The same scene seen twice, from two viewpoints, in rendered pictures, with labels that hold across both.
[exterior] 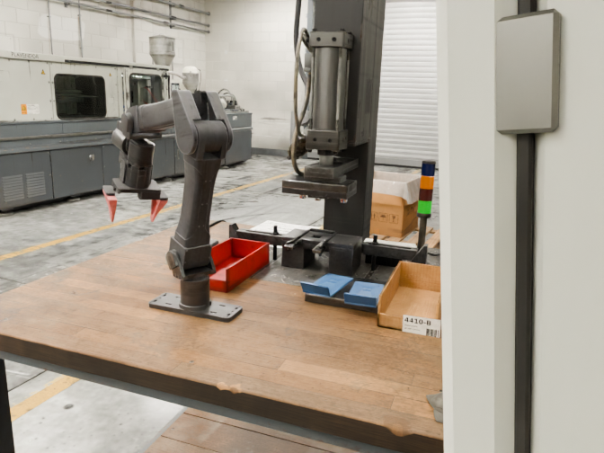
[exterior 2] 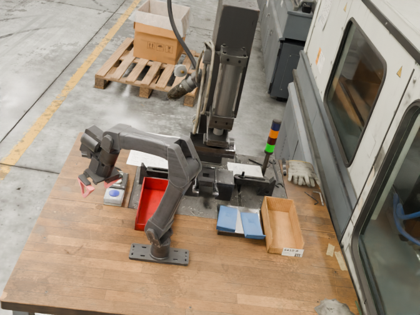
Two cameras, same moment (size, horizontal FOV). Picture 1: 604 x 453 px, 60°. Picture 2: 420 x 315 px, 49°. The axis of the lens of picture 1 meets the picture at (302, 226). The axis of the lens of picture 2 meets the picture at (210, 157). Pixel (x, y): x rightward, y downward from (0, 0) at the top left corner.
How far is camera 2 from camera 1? 0.92 m
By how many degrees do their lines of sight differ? 29
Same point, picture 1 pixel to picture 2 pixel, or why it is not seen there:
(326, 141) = (224, 124)
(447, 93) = not seen: outside the picture
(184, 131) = (178, 174)
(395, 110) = not seen: outside the picture
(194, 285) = (165, 247)
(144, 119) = (125, 144)
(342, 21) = (239, 37)
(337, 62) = (238, 74)
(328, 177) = (224, 147)
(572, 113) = not seen: outside the picture
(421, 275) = (277, 204)
